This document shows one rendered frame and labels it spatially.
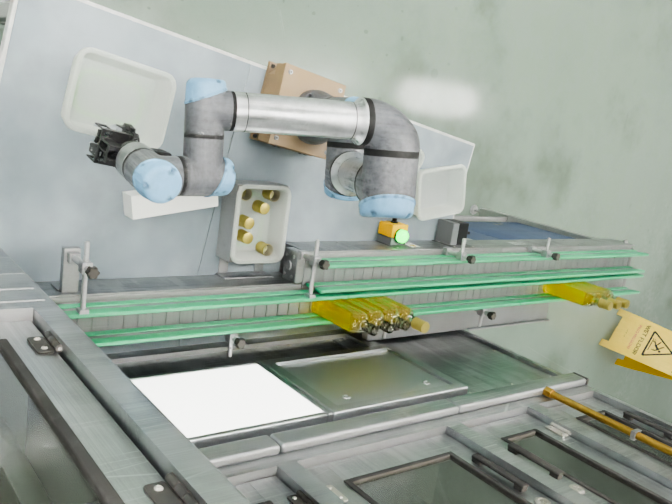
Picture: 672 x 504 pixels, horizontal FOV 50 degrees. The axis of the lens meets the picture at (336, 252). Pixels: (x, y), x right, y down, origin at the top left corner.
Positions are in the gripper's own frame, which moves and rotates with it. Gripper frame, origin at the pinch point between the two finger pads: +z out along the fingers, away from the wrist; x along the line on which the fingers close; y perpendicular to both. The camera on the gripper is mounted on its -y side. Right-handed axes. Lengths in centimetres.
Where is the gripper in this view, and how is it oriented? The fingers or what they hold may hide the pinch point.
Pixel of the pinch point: (111, 135)
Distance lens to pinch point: 163.2
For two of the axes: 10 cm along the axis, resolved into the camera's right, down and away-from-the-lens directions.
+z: -5.5, -3.9, 7.4
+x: -3.3, 9.1, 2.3
